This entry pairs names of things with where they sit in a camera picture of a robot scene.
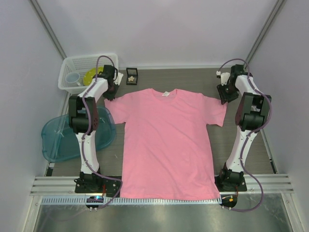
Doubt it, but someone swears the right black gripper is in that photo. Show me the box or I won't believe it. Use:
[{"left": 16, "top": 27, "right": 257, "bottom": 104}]
[{"left": 217, "top": 82, "right": 239, "bottom": 105}]

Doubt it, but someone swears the pink t-shirt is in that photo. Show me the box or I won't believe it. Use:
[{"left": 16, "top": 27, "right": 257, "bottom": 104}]
[{"left": 104, "top": 88, "right": 227, "bottom": 201}]

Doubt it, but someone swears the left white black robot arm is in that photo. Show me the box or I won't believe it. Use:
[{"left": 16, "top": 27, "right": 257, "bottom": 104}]
[{"left": 69, "top": 65, "right": 122, "bottom": 195}]

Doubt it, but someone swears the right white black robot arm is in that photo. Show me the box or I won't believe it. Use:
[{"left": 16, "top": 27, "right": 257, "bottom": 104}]
[{"left": 215, "top": 64, "right": 272, "bottom": 192}]

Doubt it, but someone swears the cream flower brooch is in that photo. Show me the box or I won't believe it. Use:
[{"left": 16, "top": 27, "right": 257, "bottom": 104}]
[{"left": 128, "top": 76, "right": 135, "bottom": 82}]

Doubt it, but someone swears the black brooch box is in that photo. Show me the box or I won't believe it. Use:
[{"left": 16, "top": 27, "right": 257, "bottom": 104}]
[{"left": 126, "top": 67, "right": 139, "bottom": 85}]

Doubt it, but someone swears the yellow-green dotted plate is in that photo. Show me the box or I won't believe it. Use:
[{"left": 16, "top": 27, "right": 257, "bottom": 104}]
[{"left": 83, "top": 68, "right": 96, "bottom": 86}]

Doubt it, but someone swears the light blue mug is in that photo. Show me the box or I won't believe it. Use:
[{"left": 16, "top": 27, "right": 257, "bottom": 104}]
[{"left": 65, "top": 72, "right": 82, "bottom": 87}]

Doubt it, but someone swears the white plastic basket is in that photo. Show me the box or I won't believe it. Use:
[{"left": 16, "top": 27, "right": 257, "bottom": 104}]
[{"left": 58, "top": 53, "right": 119, "bottom": 95}]

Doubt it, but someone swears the teal transparent plastic bin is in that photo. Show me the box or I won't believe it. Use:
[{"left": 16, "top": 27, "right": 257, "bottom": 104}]
[{"left": 41, "top": 106, "right": 116, "bottom": 163}]

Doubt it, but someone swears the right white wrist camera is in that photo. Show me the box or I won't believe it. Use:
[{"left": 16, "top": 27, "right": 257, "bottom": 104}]
[{"left": 216, "top": 71, "right": 230, "bottom": 86}]

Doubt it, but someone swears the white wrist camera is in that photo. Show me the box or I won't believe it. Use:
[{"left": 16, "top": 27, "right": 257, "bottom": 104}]
[
  {"left": 216, "top": 71, "right": 230, "bottom": 86},
  {"left": 114, "top": 73, "right": 124, "bottom": 86}
]

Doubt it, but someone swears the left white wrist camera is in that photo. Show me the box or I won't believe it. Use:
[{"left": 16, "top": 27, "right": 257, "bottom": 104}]
[{"left": 114, "top": 73, "right": 124, "bottom": 86}]

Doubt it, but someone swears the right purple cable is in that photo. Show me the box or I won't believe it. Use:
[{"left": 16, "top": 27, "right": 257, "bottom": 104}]
[{"left": 216, "top": 58, "right": 273, "bottom": 213}]

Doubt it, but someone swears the white slotted cable duct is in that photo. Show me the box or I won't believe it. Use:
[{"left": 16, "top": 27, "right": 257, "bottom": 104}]
[{"left": 41, "top": 195, "right": 222, "bottom": 206}]

